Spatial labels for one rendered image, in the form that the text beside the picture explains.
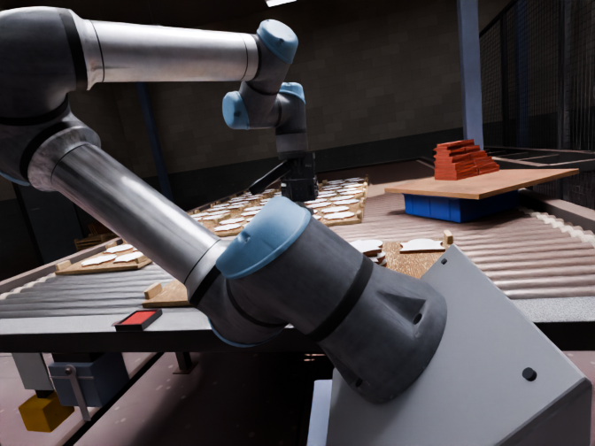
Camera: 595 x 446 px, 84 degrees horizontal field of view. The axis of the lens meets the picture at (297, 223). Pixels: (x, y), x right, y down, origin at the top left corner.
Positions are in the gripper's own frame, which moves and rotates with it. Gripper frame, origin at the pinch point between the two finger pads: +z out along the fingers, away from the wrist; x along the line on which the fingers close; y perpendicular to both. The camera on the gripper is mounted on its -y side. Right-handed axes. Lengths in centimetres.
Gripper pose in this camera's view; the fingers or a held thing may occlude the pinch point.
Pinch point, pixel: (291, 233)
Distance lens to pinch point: 84.3
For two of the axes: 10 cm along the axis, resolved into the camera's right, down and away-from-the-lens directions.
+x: 1.9, -2.3, 9.5
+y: 9.8, -0.4, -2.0
